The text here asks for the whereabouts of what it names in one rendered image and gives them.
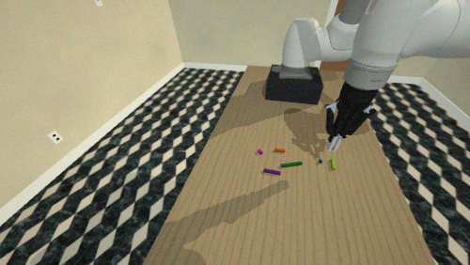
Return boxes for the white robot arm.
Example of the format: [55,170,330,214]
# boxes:
[272,0,470,90]

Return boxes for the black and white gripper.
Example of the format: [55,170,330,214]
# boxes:
[325,82,379,151]

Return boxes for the purple rod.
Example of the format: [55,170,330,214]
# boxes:
[264,168,281,175]

